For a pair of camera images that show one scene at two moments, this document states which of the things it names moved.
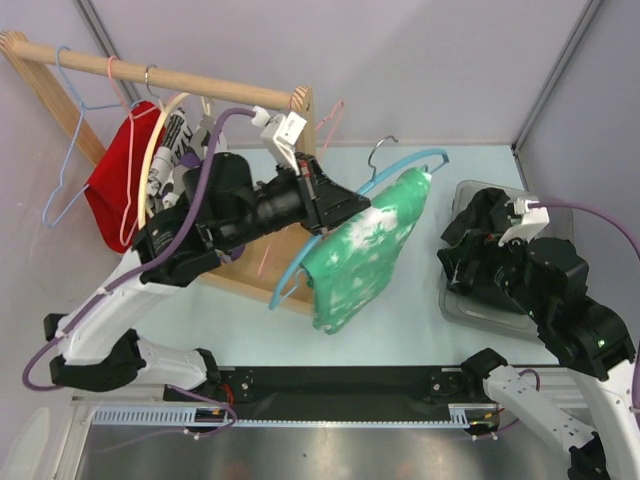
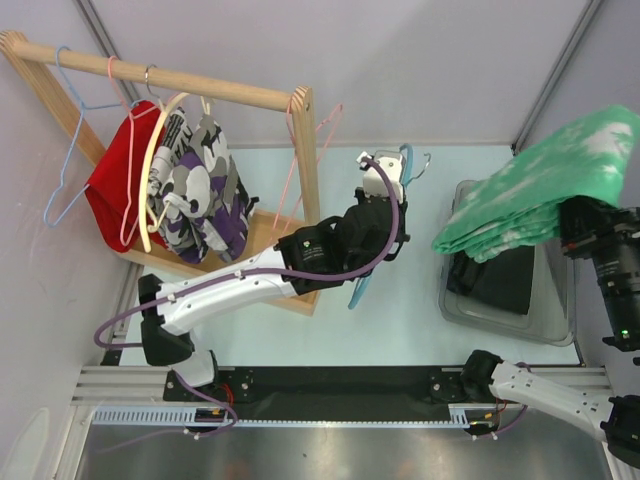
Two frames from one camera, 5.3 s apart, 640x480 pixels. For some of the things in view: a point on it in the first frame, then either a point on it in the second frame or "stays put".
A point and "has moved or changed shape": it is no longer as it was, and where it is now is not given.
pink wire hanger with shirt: [113, 64] stays put
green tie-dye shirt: [347, 268] -> [519, 206]
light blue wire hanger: [83, 107] stays put
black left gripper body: [309, 218] -> [402, 237]
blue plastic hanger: [372, 179] has moved or changed shape
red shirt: [114, 191] stays put
